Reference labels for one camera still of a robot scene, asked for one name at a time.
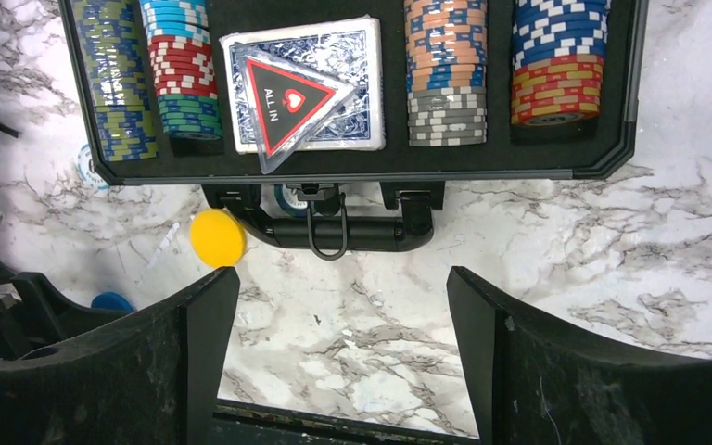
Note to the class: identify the yellow round dealer button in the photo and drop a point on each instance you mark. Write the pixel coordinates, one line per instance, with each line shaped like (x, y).
(218, 238)

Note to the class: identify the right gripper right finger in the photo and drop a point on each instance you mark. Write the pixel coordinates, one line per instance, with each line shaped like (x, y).
(533, 378)

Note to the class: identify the red triangle card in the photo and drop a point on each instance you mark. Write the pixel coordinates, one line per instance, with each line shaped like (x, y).
(287, 102)

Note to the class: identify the black poker set case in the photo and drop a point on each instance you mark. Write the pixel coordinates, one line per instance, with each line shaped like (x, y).
(411, 176)

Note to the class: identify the white chip marked ten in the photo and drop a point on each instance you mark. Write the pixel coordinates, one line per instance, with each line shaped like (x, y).
(87, 172)

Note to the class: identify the blue red chip row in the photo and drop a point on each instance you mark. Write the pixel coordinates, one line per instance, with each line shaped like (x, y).
(180, 55)

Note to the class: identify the dark teal chip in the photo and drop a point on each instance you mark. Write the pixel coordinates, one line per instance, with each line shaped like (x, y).
(288, 201)

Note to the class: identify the blue card deck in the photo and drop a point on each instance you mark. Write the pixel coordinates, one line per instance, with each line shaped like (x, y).
(348, 49)

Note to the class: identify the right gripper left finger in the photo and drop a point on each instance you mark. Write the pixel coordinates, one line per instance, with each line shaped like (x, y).
(148, 377)

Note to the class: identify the green orange chip row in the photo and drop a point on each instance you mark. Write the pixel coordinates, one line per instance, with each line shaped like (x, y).
(446, 54)

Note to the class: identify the blue round button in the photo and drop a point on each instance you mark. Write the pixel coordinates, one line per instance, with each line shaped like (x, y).
(112, 301)

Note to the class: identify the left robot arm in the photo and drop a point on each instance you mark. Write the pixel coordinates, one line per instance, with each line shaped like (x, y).
(34, 314)

